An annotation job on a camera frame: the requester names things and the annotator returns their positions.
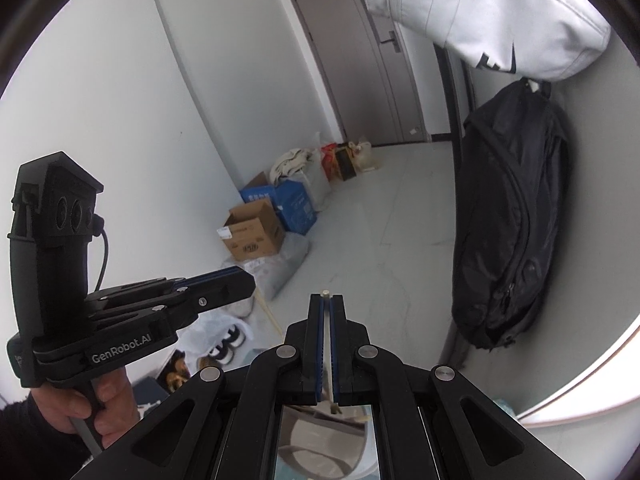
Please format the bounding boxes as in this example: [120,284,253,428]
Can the bamboo chopstick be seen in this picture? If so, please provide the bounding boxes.
[254,290,284,338]
[321,290,342,415]

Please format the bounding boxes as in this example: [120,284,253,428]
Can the person left hand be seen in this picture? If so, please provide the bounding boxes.
[30,368,139,446]

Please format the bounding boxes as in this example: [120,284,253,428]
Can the grey plastic parcel bag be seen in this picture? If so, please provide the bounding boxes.
[221,233,311,301]

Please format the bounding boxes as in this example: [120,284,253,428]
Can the brown cardboard box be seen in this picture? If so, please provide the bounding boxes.
[217,198,285,261]

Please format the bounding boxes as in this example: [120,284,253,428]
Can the black white sneakers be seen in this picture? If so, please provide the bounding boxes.
[207,325,246,366]

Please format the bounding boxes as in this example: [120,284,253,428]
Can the white plastic bag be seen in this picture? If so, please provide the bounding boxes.
[177,298,254,372]

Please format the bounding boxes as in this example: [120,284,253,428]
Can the brown boots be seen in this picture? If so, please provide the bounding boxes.
[156,350,191,393]

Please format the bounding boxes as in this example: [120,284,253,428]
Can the blue cardboard box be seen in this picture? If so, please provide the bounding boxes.
[240,174,317,235]

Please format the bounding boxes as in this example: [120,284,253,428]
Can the white grey utensil holder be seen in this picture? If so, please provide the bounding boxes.
[273,401,380,479]

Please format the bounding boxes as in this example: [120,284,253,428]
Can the beige cloth bag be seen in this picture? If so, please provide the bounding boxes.
[269,148,318,184]

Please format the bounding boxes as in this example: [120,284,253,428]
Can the red yellow bag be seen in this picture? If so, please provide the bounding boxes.
[320,142,374,182]

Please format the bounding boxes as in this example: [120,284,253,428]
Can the black backpack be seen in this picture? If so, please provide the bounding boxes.
[451,78,570,350]

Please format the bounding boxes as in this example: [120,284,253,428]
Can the grey door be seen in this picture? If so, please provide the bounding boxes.
[292,0,430,146]

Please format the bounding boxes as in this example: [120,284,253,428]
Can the white sling bag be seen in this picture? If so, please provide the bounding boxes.
[364,0,612,81]

